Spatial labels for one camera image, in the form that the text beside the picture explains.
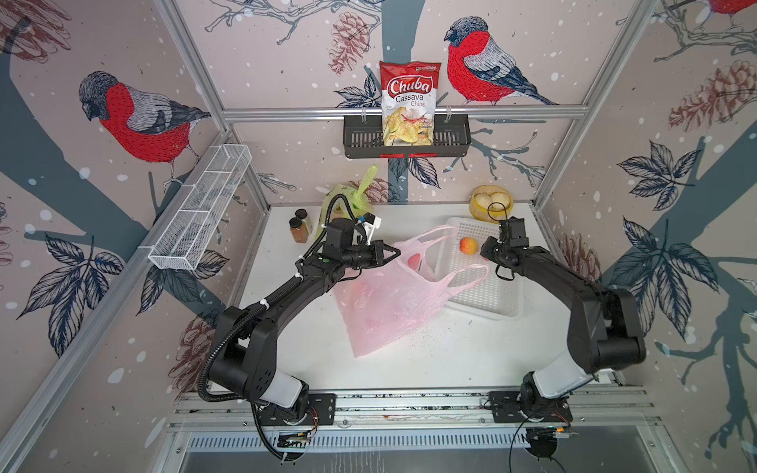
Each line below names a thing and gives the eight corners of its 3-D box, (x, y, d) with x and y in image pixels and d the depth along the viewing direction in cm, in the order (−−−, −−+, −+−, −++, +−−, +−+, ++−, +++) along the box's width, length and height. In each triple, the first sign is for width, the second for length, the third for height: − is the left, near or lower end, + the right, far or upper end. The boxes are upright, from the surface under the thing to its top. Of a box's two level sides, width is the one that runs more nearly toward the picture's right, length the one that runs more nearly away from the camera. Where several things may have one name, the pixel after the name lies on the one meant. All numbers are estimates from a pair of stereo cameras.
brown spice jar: (292, 242, 108) (286, 230, 103) (295, 230, 112) (290, 217, 107) (306, 242, 108) (301, 230, 103) (309, 230, 112) (304, 217, 107)
